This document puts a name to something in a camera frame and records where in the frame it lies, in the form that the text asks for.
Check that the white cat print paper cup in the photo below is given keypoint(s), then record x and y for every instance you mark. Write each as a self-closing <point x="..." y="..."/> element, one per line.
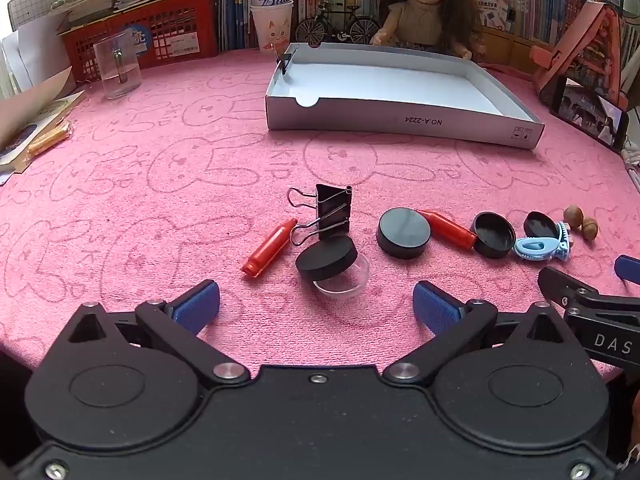
<point x="272" y="30"/>

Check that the small black binder clip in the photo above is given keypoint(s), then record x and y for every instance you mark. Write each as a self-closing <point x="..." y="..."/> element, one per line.
<point x="286" y="57"/>

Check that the white cardboard box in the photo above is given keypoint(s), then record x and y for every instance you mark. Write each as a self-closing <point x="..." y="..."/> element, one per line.
<point x="380" y="90"/>

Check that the clear round dish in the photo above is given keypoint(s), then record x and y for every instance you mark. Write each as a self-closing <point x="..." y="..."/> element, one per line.
<point x="352" y="286"/>

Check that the pink bunny print cloth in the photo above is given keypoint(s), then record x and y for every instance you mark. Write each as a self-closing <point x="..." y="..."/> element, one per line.
<point x="150" y="210"/>

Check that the pink triangular pencil case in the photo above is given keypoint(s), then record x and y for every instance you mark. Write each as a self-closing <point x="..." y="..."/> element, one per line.
<point x="595" y="45"/>

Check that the grid cutting mat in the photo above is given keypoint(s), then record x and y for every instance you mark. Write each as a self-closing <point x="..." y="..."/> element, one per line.
<point x="30" y="7"/>

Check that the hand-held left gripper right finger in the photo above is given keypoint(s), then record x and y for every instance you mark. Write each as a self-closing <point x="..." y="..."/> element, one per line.
<point x="435" y="310"/>

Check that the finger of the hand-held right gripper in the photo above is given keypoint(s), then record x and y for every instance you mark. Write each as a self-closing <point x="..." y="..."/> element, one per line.
<point x="629" y="270"/>
<point x="555" y="282"/>

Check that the brown hazelnut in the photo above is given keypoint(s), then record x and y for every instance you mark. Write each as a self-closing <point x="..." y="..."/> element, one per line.
<point x="590" y="228"/>
<point x="573" y="215"/>

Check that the black smartphone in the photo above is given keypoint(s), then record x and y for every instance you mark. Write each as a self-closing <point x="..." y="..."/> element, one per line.
<point x="590" y="110"/>

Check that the blue hair claw clip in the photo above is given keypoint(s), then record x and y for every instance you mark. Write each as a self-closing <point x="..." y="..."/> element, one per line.
<point x="532" y="250"/>

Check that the open book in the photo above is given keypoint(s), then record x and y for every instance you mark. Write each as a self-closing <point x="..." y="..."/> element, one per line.
<point x="25" y="110"/>

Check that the black miniature bicycle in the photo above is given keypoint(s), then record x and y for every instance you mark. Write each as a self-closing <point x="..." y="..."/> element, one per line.
<point x="312" y="30"/>

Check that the large red plastic basket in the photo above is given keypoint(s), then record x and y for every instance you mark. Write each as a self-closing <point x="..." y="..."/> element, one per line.
<point x="170" y="25"/>

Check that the long-haired doll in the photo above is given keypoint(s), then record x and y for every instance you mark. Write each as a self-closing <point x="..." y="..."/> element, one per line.
<point x="420" y="15"/>

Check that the white paper sheet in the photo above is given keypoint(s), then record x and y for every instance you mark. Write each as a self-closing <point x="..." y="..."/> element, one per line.
<point x="30" y="55"/>

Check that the black round lid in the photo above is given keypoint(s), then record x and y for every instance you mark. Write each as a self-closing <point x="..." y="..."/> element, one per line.
<point x="539" y="224"/>
<point x="495" y="235"/>

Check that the wooden desk shelf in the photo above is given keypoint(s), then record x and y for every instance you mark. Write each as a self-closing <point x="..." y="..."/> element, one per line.
<point x="510" y="45"/>

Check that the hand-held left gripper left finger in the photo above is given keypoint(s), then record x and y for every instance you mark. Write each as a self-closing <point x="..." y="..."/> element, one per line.
<point x="200" y="305"/>

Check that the clear glass cup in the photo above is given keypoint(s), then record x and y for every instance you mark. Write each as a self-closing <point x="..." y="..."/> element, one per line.
<point x="117" y="82"/>

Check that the white colour-printed carton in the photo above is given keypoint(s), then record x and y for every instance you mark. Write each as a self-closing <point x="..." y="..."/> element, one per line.
<point x="492" y="5"/>

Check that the black round puck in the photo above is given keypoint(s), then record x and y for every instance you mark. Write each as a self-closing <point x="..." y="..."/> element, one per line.
<point x="325" y="257"/>
<point x="402" y="232"/>

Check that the large black binder clip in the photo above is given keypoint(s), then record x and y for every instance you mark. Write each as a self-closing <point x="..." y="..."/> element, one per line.
<point x="332" y="210"/>

